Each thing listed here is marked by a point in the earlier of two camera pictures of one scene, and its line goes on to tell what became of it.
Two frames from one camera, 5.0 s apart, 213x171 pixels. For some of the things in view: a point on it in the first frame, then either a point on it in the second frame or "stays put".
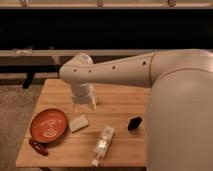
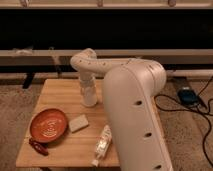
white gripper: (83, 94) -> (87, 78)
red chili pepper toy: (39, 146) stays put
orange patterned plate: (48, 125) stays put
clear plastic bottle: (103, 145) stays put
